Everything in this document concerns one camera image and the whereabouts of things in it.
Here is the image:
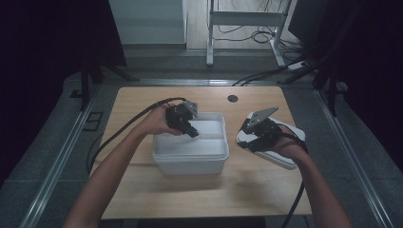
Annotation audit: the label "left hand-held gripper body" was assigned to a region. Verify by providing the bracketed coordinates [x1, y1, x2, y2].
[164, 100, 200, 131]

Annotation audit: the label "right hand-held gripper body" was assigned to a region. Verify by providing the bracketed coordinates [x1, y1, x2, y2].
[240, 105, 283, 154]

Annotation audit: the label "white plastic storage box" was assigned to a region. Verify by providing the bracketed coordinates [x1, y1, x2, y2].
[152, 111, 230, 177]

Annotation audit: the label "person's left hand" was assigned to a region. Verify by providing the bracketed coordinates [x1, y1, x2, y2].
[138, 104, 183, 137]

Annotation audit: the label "person's right hand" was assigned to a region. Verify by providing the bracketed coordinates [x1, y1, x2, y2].
[273, 125, 308, 163]

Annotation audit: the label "white power strip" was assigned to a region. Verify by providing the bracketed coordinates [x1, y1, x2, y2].
[287, 60, 309, 71]

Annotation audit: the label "black stand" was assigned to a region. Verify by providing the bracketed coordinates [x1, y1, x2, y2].
[69, 58, 141, 112]
[279, 6, 362, 119]

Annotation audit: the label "black floor socket panel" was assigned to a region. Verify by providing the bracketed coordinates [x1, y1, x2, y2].
[82, 110, 105, 133]

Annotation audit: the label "dark monitor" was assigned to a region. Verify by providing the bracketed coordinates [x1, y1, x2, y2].
[287, 0, 331, 47]

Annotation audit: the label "dark curtain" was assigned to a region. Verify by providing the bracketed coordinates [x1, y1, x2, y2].
[312, 0, 403, 167]
[0, 0, 128, 188]

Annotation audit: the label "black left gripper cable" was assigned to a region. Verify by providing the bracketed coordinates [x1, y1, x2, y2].
[87, 97, 188, 175]

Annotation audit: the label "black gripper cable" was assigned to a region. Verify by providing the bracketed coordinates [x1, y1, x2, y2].
[87, 97, 188, 175]
[278, 130, 309, 228]

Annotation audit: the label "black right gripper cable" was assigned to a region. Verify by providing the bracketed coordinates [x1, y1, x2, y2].
[278, 130, 309, 228]

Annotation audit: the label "metal floor rail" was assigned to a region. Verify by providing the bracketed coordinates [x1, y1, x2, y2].
[313, 88, 395, 228]
[18, 91, 99, 228]

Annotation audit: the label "black floor cables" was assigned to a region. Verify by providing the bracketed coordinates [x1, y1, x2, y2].
[212, 0, 305, 87]

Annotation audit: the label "white metal stand frame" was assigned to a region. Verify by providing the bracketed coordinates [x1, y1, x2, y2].
[205, 0, 293, 67]

